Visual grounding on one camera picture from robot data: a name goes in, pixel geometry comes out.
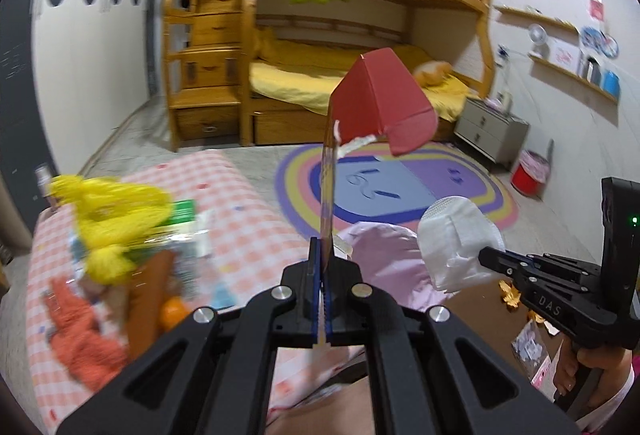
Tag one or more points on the orange plush toy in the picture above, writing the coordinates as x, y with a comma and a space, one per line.
432, 72

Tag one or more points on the white wardrobe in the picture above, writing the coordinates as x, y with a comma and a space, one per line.
100, 65

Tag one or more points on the pink packet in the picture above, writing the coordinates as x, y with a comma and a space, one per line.
544, 372

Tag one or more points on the clear plastic wrapper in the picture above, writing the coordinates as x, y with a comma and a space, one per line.
197, 237

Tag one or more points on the yellow knitted toy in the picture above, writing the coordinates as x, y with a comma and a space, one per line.
107, 215

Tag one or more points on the colourful oval rug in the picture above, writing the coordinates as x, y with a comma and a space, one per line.
400, 210

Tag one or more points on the small white fan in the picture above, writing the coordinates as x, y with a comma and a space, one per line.
537, 37

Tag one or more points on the grey nightstand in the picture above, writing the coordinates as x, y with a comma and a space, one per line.
487, 130

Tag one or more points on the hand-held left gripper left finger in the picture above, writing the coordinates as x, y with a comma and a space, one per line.
314, 295

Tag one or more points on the yellow bed sheet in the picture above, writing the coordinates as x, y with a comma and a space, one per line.
300, 75

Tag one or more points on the orange crumpled cloth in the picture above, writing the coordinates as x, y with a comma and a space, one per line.
82, 340

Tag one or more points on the short wooden wall shelf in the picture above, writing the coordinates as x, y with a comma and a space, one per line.
537, 17

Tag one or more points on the yellow pillow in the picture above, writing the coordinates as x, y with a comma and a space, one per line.
267, 45

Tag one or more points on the red trash bin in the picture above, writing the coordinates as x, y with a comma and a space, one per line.
527, 180

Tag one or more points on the light blue box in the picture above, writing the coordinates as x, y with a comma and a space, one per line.
611, 84

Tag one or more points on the wall socket with charger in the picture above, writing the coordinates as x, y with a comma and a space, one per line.
503, 52

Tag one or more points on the clear plastic packet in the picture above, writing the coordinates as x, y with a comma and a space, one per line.
530, 342

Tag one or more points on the tangerine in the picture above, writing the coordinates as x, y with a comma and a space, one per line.
175, 314

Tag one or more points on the orange peel piece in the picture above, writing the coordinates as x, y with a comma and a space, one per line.
511, 295
540, 317

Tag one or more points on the person's right forearm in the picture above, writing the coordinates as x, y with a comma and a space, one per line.
617, 397

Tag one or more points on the pink checkered tablecloth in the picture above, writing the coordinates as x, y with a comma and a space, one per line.
250, 215

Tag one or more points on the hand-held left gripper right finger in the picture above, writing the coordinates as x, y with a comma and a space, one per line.
342, 295

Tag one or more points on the person's right hand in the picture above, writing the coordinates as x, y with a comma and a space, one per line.
567, 372

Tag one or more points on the row of books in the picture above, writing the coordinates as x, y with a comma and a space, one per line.
591, 71

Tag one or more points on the blue round plate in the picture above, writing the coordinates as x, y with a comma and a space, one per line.
597, 40

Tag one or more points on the pink trash bag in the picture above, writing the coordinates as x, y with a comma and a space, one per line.
385, 260

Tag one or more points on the red cardboard box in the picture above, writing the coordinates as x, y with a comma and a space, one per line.
380, 95

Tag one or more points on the wooden stair drawer unit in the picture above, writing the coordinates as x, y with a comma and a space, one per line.
210, 65

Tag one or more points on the long wooden wall shelf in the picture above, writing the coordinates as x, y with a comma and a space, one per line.
575, 77

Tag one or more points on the green and white carton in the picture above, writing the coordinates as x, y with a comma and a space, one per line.
181, 212

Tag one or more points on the items on nightstand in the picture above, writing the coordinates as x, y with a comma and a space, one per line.
497, 102

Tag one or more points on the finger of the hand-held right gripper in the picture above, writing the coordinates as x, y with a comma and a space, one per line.
547, 302
495, 260

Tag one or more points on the red wall poster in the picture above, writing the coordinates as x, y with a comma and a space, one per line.
597, 8

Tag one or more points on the pink picture card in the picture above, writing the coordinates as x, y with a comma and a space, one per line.
565, 52

